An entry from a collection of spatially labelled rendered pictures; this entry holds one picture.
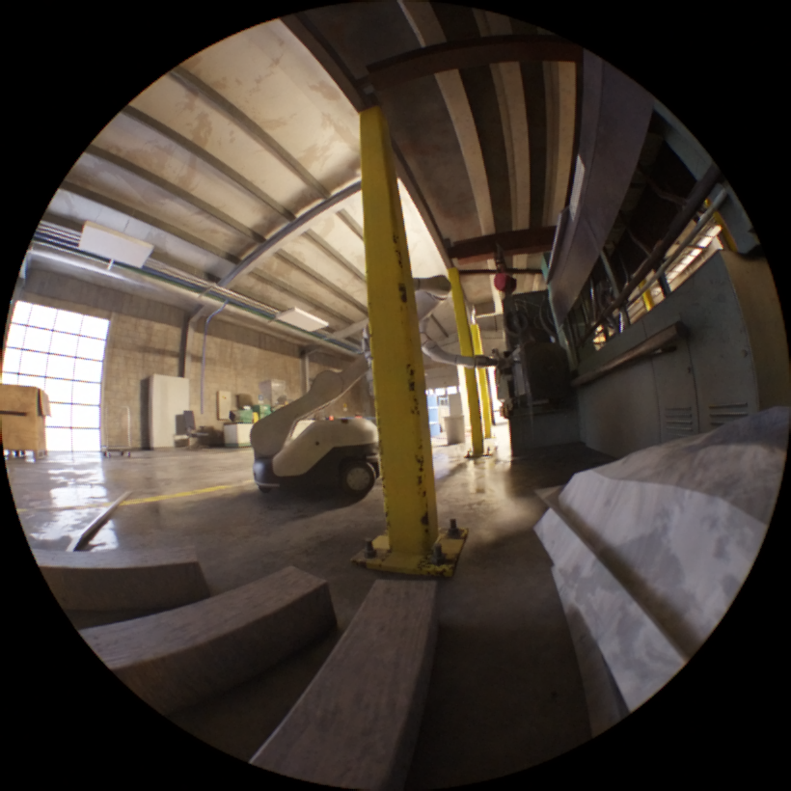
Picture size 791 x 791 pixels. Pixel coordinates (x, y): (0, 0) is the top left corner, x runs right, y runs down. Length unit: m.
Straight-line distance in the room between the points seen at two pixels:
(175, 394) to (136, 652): 8.48
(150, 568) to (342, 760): 0.45
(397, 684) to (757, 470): 0.30
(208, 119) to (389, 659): 6.16
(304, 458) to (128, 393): 8.09
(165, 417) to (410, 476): 8.19
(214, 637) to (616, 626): 0.38
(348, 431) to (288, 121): 5.55
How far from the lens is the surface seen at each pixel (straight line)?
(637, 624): 0.24
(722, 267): 0.82
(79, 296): 9.57
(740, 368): 0.80
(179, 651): 0.36
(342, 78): 1.44
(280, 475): 1.22
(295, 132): 6.02
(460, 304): 2.45
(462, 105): 1.72
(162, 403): 8.54
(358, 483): 1.24
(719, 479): 0.22
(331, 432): 1.19
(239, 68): 5.70
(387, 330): 0.62
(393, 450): 0.59
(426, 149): 2.07
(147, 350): 9.38
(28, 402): 5.46
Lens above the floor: 0.31
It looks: 6 degrees up
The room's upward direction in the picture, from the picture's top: 5 degrees counter-clockwise
